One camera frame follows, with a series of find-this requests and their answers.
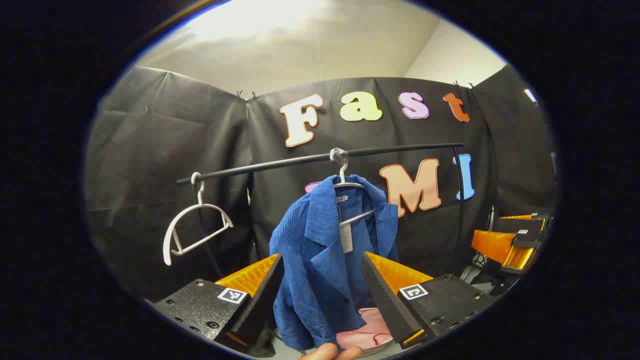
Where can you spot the white hanger with taped hook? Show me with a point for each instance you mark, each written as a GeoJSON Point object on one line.
{"type": "Point", "coordinates": [343, 176]}

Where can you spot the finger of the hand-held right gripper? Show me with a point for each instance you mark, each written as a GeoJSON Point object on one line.
{"type": "Point", "coordinates": [520, 225]}
{"type": "Point", "coordinates": [526, 240]}

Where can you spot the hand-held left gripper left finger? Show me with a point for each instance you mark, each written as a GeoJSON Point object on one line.
{"type": "Point", "coordinates": [265, 295]}

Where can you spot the pink laundry hamper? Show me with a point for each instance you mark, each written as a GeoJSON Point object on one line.
{"type": "Point", "coordinates": [365, 332]}

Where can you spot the white plastic hanger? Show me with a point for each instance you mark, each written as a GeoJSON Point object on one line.
{"type": "Point", "coordinates": [199, 197]}

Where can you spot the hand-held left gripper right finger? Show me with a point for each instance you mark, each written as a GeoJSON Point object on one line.
{"type": "Point", "coordinates": [382, 295]}

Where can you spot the black clothes rail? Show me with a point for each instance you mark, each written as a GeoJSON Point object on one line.
{"type": "Point", "coordinates": [280, 162]}

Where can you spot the black backdrop cloth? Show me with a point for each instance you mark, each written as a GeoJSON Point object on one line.
{"type": "Point", "coordinates": [150, 150]}

